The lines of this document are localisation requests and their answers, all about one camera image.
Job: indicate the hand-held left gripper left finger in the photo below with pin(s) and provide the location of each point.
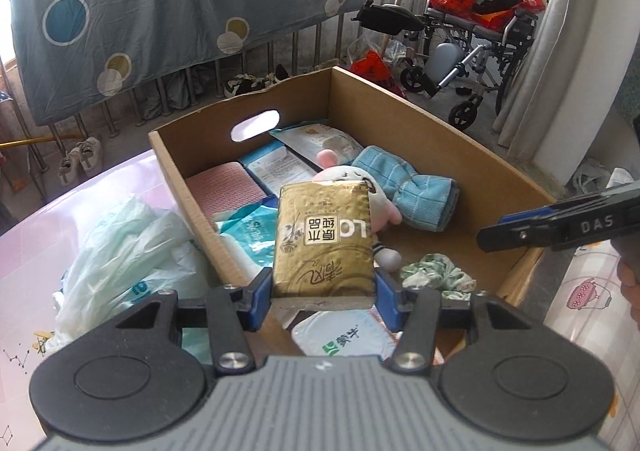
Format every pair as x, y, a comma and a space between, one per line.
260, 297

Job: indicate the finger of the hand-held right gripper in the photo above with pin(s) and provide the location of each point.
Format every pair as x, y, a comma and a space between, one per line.
522, 216
510, 235

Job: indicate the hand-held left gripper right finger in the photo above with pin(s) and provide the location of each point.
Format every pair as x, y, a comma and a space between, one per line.
385, 302

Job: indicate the green patterned scrunchie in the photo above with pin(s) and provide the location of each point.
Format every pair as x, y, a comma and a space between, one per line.
435, 276

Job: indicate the white yogurt cup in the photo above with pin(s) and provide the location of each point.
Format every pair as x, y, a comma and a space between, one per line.
340, 336

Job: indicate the teal white tissue pack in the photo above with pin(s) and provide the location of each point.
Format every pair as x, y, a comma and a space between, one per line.
250, 231

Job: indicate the gold tissue pack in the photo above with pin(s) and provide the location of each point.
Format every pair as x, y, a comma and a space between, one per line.
320, 241

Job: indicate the teal checked towel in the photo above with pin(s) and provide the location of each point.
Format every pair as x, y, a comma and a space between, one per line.
415, 186

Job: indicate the blue carton with white label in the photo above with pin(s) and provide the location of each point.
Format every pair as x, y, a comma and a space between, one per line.
270, 166

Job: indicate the pink white plush toy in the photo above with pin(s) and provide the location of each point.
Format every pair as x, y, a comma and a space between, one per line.
345, 174

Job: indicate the brown cardboard box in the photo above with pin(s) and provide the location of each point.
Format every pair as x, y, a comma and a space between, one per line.
400, 116

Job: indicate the white foil pouch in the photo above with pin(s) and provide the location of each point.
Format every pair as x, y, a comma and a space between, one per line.
320, 136

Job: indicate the person's right hand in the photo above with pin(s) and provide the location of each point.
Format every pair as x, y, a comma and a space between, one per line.
631, 273

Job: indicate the red patterned cloth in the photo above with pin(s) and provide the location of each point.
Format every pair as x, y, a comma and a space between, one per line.
222, 183

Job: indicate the white plastic bag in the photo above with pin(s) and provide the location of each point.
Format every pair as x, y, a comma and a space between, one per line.
125, 251

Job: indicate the white curtain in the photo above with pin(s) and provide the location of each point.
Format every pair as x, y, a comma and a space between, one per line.
565, 56

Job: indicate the flat red plastic bag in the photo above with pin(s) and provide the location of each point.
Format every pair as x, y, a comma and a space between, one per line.
510, 14

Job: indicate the crumpled red plastic bag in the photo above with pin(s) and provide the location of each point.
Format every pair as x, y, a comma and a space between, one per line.
375, 68

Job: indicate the clear plastic bag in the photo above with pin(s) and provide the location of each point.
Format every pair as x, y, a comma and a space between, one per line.
395, 48

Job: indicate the black and white sneaker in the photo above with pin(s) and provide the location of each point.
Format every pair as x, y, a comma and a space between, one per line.
277, 76
240, 84

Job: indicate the grey hanging cloth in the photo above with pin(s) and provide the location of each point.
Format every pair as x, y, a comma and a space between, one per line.
170, 91

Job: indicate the black padded seat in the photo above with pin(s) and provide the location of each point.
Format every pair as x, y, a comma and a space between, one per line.
387, 18

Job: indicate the metal railing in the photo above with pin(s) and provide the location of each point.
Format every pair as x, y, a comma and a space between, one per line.
295, 51

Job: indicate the yellow pole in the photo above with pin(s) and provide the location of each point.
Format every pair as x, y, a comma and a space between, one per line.
30, 140

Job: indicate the blue blanket with circles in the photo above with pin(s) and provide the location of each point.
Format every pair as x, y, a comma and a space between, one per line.
150, 16

